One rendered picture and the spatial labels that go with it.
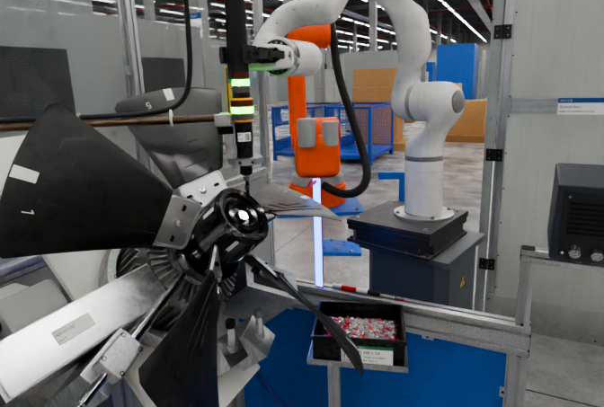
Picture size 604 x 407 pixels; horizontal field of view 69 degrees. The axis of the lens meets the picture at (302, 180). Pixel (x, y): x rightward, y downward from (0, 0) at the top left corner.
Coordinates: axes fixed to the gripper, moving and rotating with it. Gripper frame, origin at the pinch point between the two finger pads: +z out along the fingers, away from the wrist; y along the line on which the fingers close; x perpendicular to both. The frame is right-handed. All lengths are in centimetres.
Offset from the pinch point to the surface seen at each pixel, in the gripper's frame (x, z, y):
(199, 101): -8.8, -4.5, 13.7
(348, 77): -3, -1034, 350
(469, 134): -130, -923, 36
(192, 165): -20.9, 5.4, 8.6
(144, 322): -40.6, 28.7, 1.1
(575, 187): -28, -29, -60
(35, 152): -13.7, 34.5, 11.4
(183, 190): -25.2, 8.2, 9.0
